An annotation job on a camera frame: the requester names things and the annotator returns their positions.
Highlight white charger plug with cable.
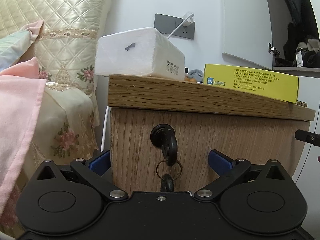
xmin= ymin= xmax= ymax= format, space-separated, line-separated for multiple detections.
xmin=167 ymin=11 xmax=195 ymax=39

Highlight pink blanket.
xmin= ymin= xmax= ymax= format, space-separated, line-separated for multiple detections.
xmin=0 ymin=21 xmax=48 ymax=201

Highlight black keys in lock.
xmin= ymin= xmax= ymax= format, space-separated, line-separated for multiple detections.
xmin=150 ymin=124 xmax=183 ymax=192

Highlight grey cloth item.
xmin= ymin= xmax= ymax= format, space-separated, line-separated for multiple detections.
xmin=188 ymin=69 xmax=204 ymax=83

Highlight yellow cardboard box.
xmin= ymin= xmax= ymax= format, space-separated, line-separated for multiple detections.
xmin=203 ymin=64 xmax=299 ymax=103

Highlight white tissue pack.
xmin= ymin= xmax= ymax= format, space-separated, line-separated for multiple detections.
xmin=94 ymin=27 xmax=185 ymax=81

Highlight wooden nightstand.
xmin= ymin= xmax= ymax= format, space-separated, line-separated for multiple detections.
xmin=107 ymin=75 xmax=315 ymax=193

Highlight cream quilted headboard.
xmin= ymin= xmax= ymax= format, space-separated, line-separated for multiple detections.
xmin=1 ymin=0 xmax=111 ymax=96

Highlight grey wall socket panel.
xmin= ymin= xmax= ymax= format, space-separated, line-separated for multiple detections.
xmin=153 ymin=14 xmax=196 ymax=40

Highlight floral cream bed sheet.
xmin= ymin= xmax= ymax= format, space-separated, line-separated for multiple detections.
xmin=1 ymin=79 xmax=99 ymax=238

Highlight pastel rainbow pillow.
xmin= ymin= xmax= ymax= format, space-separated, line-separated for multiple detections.
xmin=0 ymin=30 xmax=37 ymax=71

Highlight white wardrobe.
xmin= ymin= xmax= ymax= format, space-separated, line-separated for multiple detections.
xmin=222 ymin=0 xmax=319 ymax=111

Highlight wooden nightstand drawer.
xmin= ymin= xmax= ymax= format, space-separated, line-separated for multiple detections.
xmin=110 ymin=108 xmax=310 ymax=193

